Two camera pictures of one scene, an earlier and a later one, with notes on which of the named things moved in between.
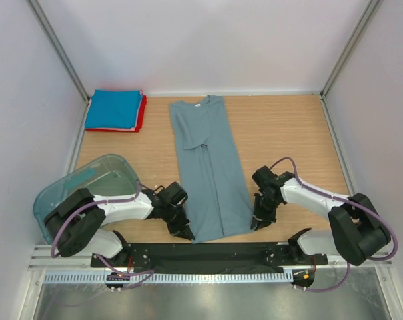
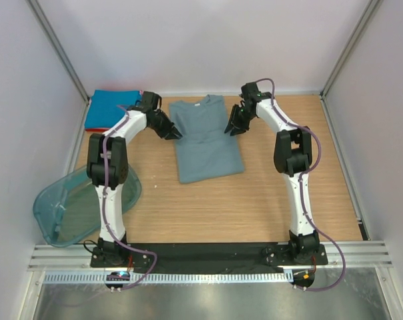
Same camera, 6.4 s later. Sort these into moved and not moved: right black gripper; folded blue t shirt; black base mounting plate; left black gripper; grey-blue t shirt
Moved: left black gripper; right black gripper; grey-blue t shirt
Not moved: black base mounting plate; folded blue t shirt
